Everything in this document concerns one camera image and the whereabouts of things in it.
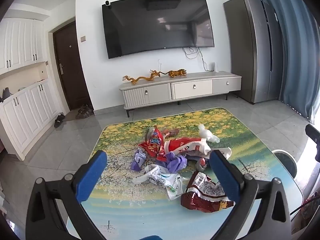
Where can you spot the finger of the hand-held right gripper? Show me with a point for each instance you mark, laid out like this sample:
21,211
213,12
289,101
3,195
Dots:
313,131

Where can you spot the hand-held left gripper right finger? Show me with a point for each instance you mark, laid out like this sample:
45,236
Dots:
225,175

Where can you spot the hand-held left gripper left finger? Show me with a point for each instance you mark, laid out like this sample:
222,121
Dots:
91,175

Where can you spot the small red wrapper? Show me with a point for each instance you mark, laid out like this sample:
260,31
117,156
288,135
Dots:
202,164

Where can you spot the dark red snack packet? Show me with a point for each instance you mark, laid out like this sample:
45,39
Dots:
200,192

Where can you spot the white trash bin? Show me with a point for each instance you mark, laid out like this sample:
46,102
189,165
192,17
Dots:
287,165

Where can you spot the white plastic bottle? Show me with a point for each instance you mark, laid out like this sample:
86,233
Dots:
205,132

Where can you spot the small purple wrapper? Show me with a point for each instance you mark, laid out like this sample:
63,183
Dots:
138,161

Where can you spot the large red white wrapper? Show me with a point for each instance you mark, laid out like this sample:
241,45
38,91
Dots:
185,145

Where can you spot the white plastic bag green print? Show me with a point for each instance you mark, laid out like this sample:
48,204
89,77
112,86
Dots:
162,180

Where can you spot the brown wrapper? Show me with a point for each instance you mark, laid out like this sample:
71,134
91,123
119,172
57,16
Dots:
172,132

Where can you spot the red snack packet blue label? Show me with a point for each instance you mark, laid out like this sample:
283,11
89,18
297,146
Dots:
152,145

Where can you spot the brown sandals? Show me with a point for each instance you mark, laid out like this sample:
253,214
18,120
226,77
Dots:
84,112

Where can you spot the black shoes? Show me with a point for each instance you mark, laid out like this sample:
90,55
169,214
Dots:
59,120

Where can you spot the blue curtain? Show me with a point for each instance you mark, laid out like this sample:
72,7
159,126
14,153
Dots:
295,55

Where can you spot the beige television cabinet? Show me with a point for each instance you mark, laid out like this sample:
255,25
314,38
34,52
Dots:
190,86

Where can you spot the grey refrigerator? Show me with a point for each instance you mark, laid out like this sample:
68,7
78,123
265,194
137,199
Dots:
247,50

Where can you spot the golden dragon figurine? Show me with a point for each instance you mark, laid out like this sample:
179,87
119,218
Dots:
140,78

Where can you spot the white router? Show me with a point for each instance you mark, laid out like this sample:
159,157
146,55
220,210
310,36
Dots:
213,66

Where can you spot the dark brown door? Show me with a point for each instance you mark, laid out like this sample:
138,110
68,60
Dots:
72,67

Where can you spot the golden tiger figurine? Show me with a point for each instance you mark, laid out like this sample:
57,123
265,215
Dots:
176,73

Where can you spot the dark grey bag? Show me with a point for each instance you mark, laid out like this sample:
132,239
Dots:
5,93

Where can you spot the wall switch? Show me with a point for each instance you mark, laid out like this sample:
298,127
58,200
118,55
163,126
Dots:
83,39

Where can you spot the white wall cabinets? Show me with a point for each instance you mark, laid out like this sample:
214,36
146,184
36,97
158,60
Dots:
17,45

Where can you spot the wall-mounted black television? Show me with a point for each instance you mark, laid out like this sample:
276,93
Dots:
160,25

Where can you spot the small white camera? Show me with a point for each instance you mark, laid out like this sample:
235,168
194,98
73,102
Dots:
108,3

